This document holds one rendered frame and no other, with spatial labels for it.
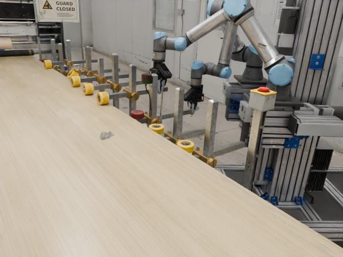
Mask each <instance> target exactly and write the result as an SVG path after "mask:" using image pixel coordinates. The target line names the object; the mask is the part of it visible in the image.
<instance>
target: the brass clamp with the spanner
mask: <svg viewBox="0 0 343 257"><path fill-rule="evenodd" d="M144 117H146V118H147V123H146V124H148V125H151V124H160V120H158V117H157V118H150V117H149V113H148V114H145V113H144Z"/></svg>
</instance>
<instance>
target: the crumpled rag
mask: <svg viewBox="0 0 343 257"><path fill-rule="evenodd" d="M99 136H100V139H101V138H103V139H104V140H105V139H109V138H110V137H111V136H114V134H113V133H111V131H109V132H108V133H107V132H105V131H103V132H102V133H101V134H100V135H99Z"/></svg>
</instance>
